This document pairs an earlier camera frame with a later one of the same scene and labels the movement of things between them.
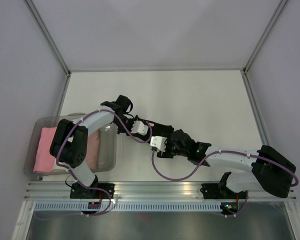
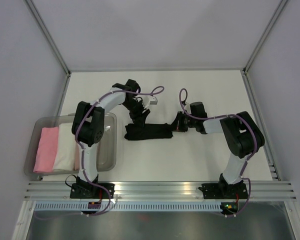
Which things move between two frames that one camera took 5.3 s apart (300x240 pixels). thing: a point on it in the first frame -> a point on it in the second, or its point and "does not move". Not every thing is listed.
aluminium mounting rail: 45,190 does not move
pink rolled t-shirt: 45,161 does not move
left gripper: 119,131 -> 139,117
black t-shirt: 154,130 does not move
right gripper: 165,154 -> 177,125
